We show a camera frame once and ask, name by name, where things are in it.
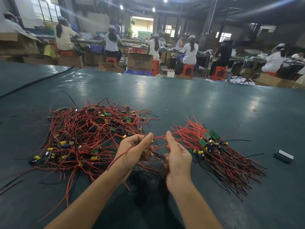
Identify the heap of black white items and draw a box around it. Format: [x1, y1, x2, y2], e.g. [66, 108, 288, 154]
[229, 76, 256, 85]

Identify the large open cardboard box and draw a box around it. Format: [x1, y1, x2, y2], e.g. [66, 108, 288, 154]
[0, 32, 41, 56]

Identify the dark green table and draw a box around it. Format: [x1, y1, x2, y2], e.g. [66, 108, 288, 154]
[0, 62, 305, 229]

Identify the sorted bundle of wired boards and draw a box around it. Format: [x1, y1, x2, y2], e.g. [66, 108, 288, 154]
[171, 114, 268, 201]

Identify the person's right hand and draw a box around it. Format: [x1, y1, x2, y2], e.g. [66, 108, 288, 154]
[163, 130, 193, 193]

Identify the blue plastic crate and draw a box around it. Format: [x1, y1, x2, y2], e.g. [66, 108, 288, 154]
[125, 69, 153, 76]

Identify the small black grey block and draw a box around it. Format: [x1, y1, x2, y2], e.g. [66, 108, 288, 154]
[274, 149, 294, 164]

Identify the yellow sack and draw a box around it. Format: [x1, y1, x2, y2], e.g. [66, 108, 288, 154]
[44, 45, 59, 59]

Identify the pile of red-wired boards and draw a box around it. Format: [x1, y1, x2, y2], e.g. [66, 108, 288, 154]
[0, 99, 165, 221]

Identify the person's left hand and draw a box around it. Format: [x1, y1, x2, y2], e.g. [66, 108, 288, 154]
[111, 132, 155, 182]

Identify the person's right forearm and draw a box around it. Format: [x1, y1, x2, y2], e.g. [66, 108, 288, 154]
[168, 183, 224, 229]

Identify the red wire with yellow connector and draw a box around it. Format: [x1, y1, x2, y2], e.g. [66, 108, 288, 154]
[107, 132, 179, 171]

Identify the grid window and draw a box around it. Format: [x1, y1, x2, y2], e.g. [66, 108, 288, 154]
[32, 0, 63, 22]

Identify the person's left forearm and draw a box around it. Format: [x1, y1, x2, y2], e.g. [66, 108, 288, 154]
[45, 171, 128, 229]

